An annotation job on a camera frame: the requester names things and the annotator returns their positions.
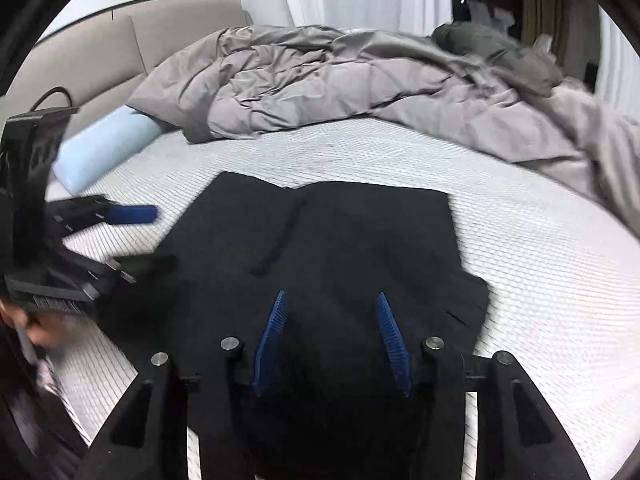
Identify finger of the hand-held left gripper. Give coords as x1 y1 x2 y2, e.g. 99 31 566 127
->
65 252 178 291
47 195 161 236

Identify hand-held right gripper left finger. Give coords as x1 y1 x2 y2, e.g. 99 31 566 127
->
75 290 289 480

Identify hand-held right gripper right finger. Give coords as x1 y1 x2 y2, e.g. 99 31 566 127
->
375 292 591 480

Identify black pants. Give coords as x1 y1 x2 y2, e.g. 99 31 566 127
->
100 171 491 480

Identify person's left hand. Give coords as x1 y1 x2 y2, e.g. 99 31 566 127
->
0 300 66 351

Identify light blue pillow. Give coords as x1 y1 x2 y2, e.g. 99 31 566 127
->
52 105 163 196

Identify white patterned mattress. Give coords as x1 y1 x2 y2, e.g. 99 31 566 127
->
45 115 640 480

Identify beige padded headboard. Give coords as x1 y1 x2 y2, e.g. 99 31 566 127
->
0 0 253 126

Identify grey duvet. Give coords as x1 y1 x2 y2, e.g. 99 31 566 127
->
127 25 640 238

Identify dark grey pillow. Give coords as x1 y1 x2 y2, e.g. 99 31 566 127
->
431 22 563 98

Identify chair with draped clothes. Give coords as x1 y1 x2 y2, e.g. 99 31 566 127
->
465 0 516 28

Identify brown curtain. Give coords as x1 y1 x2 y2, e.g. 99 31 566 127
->
522 0 571 56

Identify black cable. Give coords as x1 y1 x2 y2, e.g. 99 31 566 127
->
32 86 71 111

